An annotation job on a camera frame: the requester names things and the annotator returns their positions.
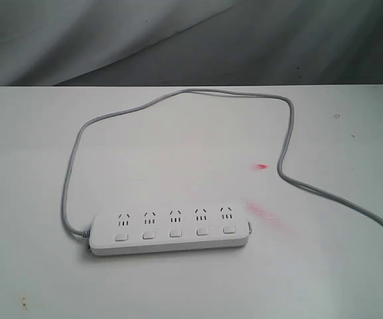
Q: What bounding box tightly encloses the white five-outlet power strip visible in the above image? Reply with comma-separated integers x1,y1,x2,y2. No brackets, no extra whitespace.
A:
89,203,252,257

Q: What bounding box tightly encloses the grey backdrop cloth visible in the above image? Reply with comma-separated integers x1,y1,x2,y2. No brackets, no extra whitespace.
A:
0,1,383,86

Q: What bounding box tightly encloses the grey power cable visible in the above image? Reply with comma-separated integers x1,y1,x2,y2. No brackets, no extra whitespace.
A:
60,87,383,243

